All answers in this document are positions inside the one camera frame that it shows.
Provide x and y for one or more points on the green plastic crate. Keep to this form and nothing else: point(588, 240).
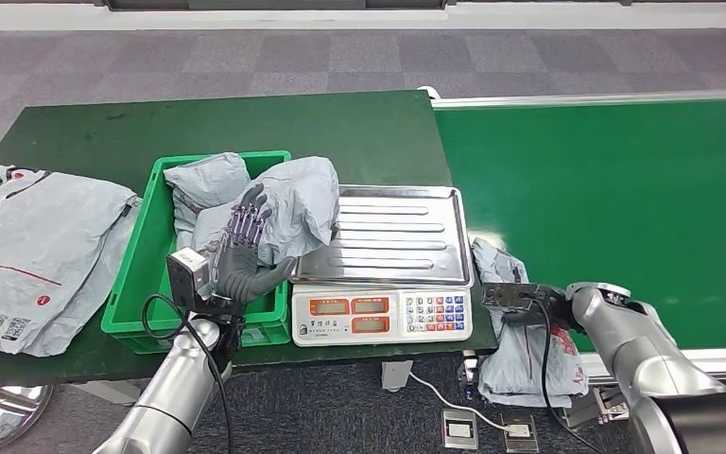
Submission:
point(137, 282)

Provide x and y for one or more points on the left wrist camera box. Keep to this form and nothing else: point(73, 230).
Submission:
point(186, 275)

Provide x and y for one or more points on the round chrome base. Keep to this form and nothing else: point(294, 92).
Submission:
point(0, 417)

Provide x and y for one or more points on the steel scale tray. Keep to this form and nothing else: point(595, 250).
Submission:
point(394, 238)

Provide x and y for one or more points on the white table foot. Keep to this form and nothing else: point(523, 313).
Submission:
point(109, 391)

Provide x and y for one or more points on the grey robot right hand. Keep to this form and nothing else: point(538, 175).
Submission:
point(551, 313)

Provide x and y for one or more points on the green conveyor belt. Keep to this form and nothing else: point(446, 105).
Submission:
point(588, 188)

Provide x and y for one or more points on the white table leg block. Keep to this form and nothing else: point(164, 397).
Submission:
point(397, 376)

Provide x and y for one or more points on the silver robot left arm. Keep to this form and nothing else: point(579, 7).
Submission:
point(175, 388)

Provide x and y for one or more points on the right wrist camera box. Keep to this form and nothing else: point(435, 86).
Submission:
point(510, 294)

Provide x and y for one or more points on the grey parcel bag with red print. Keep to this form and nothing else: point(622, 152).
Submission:
point(300, 200)
point(513, 363)

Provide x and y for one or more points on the large grey mailer with black print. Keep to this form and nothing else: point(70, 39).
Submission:
point(90, 297)

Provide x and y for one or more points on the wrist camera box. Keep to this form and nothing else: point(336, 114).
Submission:
point(186, 275)
point(510, 294)

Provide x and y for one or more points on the large grey mailer with QR codes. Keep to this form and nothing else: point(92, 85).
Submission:
point(18, 250)

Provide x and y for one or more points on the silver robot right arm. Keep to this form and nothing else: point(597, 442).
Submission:
point(645, 357)

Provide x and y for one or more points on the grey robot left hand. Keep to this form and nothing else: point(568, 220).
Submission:
point(241, 269)

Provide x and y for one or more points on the white electronic scale body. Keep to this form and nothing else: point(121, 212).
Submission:
point(369, 316)

